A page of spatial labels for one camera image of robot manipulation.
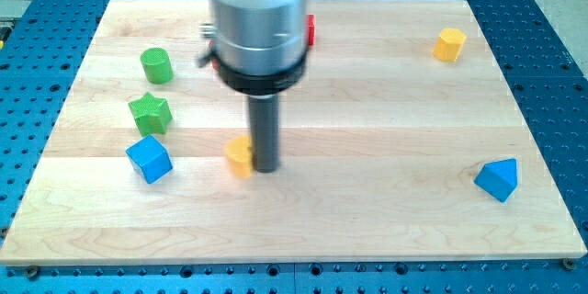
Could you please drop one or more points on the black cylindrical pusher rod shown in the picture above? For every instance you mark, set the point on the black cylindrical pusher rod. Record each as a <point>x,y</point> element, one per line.
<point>264,129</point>

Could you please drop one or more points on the blue triangle block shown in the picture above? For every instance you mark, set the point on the blue triangle block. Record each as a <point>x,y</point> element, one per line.
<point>499,178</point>

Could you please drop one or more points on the green star block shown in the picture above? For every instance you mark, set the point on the green star block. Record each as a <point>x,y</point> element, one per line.
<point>151,114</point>

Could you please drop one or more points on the yellow hexagon block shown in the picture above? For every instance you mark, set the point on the yellow hexagon block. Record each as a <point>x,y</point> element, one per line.
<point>449,44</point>

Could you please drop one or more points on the blue cube block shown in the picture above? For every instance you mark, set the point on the blue cube block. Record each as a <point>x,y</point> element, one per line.
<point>150,158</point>

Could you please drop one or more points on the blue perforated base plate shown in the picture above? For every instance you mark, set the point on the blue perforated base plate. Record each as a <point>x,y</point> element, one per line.
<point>44,51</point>

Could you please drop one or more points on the green cylinder block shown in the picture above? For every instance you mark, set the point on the green cylinder block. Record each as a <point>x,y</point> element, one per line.
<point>157,66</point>

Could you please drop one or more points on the wooden board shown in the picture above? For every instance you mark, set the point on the wooden board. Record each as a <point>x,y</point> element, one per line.
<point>380,145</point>

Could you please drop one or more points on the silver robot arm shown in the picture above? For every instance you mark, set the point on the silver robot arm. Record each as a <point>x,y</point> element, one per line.
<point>260,49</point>

